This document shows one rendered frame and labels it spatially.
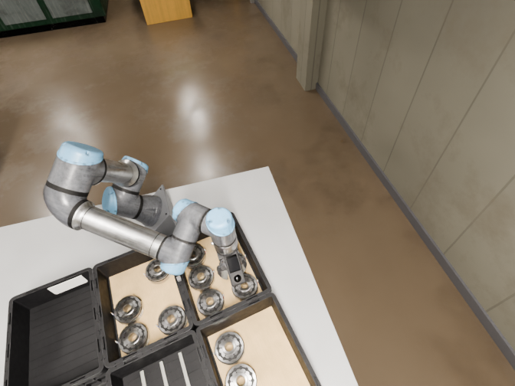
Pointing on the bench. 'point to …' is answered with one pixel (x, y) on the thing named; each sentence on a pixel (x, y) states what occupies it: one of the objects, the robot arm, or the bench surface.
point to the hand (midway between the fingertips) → (234, 276)
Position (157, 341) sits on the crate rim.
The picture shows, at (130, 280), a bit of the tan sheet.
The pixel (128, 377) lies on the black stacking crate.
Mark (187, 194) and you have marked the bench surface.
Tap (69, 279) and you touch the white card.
